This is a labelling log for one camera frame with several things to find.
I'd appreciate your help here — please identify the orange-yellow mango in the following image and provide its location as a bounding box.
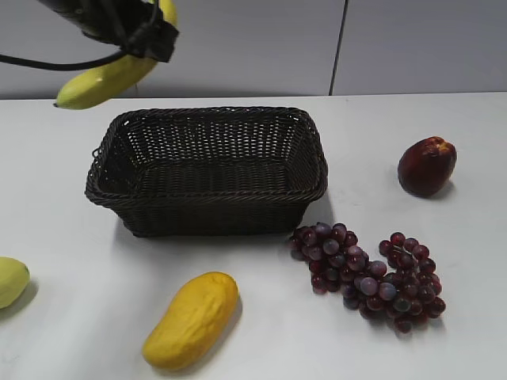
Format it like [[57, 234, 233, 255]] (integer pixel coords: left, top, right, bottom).
[[142, 272, 239, 371]]

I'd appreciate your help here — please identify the dark woven plastic basket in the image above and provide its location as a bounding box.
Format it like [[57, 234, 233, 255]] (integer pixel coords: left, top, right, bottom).
[[85, 106, 328, 238]]

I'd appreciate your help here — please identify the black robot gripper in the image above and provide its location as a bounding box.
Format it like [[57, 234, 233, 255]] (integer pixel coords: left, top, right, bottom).
[[40, 0, 179, 63]]

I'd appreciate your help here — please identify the dark red peach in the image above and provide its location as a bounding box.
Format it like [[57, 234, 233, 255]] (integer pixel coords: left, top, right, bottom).
[[397, 136, 457, 198]]

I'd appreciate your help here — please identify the pale green mango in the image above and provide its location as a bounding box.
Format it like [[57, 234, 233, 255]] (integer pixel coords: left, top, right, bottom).
[[0, 256, 30, 309]]

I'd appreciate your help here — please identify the yellow banana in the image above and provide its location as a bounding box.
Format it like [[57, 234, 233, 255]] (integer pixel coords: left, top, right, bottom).
[[55, 1, 177, 110]]

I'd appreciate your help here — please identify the black cable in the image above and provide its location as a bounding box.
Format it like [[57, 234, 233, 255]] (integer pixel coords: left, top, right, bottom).
[[0, 0, 160, 73]]

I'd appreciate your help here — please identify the purple grape bunch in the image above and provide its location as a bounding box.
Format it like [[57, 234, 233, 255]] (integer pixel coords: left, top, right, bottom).
[[287, 222, 447, 333]]

